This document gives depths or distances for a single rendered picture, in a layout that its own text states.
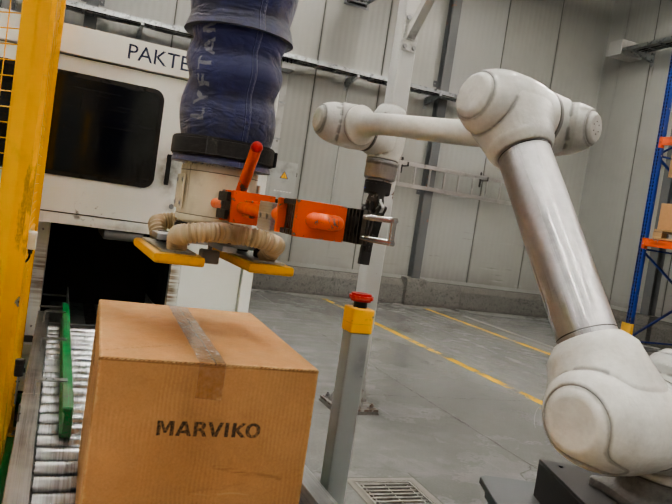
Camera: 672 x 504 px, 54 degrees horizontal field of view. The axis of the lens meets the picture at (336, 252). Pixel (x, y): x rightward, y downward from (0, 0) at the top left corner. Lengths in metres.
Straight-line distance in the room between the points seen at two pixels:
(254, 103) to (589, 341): 0.81
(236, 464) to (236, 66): 0.79
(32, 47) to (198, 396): 1.03
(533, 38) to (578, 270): 11.62
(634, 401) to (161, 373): 0.77
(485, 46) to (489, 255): 3.60
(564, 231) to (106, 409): 0.84
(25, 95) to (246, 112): 0.66
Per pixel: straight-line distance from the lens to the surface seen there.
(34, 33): 1.89
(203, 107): 1.43
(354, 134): 1.71
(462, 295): 11.71
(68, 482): 1.74
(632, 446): 1.06
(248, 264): 1.37
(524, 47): 12.58
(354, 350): 1.88
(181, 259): 1.33
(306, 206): 0.89
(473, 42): 12.00
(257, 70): 1.44
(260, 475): 1.33
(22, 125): 1.86
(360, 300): 1.86
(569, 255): 1.17
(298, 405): 1.30
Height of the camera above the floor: 1.24
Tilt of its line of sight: 3 degrees down
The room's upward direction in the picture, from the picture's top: 8 degrees clockwise
